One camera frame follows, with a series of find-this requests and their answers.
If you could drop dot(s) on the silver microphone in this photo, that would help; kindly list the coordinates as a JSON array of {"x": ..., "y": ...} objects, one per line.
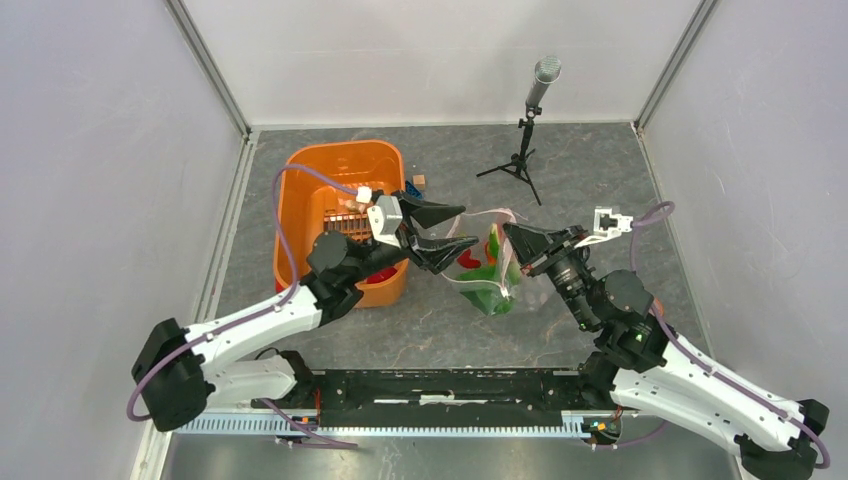
[{"x": 546, "y": 71}]

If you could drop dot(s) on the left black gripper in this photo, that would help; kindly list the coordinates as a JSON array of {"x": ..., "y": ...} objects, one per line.
[{"x": 433, "y": 254}]

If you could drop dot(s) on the green toy bok choy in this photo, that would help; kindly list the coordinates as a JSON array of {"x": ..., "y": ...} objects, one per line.
[{"x": 490, "y": 288}]

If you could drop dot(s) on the red toy tomato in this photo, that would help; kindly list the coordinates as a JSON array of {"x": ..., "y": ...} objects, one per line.
[{"x": 382, "y": 275}]

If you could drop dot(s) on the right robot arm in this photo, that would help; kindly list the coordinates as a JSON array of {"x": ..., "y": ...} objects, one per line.
[{"x": 642, "y": 363}]

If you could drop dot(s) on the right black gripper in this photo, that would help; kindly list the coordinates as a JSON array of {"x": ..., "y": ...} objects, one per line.
[{"x": 529, "y": 242}]

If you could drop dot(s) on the black tripod stand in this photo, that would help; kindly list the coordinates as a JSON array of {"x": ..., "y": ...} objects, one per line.
[{"x": 517, "y": 166}]

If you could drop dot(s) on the red toy chili pepper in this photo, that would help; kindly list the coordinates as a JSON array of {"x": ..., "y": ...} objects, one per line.
[{"x": 467, "y": 261}]

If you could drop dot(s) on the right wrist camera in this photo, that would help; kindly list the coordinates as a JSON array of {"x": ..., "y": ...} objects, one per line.
[{"x": 608, "y": 224}]

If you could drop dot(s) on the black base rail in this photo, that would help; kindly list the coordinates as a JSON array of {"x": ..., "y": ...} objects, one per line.
[{"x": 419, "y": 398}]

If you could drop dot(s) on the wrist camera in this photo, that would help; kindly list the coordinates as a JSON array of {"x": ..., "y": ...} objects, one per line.
[
  {"x": 385, "y": 216},
  {"x": 608, "y": 224}
]

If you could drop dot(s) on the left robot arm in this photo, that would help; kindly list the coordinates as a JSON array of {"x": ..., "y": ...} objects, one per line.
[{"x": 181, "y": 371}]

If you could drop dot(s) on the blue toy brick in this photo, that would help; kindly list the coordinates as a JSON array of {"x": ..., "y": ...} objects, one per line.
[{"x": 412, "y": 190}]

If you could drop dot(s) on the clear polka dot zip bag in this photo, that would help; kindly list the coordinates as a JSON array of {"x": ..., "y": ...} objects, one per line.
[{"x": 532, "y": 293}]

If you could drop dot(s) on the orange plastic basket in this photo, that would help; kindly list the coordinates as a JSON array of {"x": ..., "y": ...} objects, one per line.
[{"x": 309, "y": 207}]

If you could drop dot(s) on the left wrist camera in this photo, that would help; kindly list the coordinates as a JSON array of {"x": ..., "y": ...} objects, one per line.
[{"x": 385, "y": 216}]

